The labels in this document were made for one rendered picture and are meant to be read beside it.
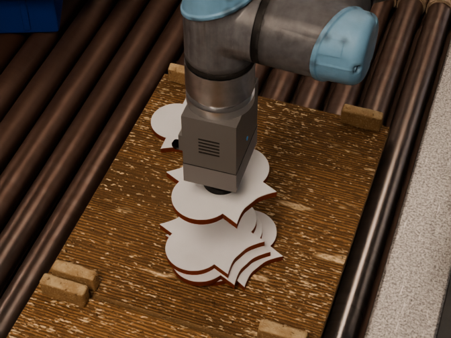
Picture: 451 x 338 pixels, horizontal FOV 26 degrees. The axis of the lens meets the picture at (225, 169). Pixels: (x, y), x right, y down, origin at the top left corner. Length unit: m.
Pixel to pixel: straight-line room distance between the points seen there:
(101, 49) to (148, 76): 0.10
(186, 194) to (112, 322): 0.18
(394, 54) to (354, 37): 0.64
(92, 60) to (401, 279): 0.61
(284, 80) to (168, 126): 0.21
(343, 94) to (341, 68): 0.55
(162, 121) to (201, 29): 0.46
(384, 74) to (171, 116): 0.35
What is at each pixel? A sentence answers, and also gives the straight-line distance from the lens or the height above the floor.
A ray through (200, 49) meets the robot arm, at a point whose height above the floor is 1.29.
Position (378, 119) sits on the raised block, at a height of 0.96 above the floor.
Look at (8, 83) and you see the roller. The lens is 1.54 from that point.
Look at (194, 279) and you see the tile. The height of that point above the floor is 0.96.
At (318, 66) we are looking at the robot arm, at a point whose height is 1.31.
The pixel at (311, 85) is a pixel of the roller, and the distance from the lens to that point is 1.50.
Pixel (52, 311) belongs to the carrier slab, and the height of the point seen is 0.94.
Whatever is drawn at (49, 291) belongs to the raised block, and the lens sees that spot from 1.22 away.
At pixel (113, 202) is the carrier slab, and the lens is 1.32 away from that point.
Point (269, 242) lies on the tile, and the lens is 1.25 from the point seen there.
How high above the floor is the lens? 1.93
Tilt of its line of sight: 47 degrees down
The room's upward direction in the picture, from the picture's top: straight up
